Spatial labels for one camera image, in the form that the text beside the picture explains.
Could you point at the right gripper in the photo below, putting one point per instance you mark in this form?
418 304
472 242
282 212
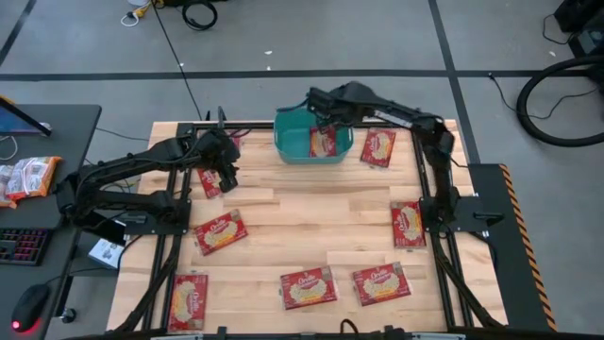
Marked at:
328 105

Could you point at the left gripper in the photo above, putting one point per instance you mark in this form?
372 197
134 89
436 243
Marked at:
219 148

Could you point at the teal plastic basket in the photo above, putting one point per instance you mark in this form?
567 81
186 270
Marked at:
292 137

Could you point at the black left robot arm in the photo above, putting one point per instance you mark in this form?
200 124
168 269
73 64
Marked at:
141 160

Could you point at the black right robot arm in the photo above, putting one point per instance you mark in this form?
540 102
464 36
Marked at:
439 156

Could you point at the black flat panel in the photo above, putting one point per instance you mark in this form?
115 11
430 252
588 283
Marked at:
106 231

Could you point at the small white box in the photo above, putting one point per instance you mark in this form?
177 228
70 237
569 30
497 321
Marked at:
106 252

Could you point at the black side desk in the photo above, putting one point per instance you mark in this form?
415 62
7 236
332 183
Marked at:
71 141

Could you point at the snack packets on desk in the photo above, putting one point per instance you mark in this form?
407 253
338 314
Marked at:
33 177

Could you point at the black desk foot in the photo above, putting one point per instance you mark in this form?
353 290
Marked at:
68 315

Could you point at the black backlit keyboard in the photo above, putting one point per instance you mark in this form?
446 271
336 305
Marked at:
23 245

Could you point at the black hazard-striped platform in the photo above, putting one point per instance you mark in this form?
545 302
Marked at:
500 264

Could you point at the black-framed monitor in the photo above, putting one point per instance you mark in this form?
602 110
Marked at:
14 120

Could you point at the white orange snack bag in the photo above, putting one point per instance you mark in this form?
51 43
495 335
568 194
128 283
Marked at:
5 189

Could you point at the black computer mouse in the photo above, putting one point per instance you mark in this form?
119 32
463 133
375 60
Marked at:
30 304

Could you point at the black floor equipment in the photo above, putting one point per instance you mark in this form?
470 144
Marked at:
585 23

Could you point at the black aluminium table frame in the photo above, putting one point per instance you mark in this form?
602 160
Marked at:
255 125

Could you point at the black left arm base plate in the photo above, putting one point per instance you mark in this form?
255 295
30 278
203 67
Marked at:
137 229

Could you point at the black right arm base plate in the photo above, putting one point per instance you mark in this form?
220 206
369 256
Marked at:
467 222

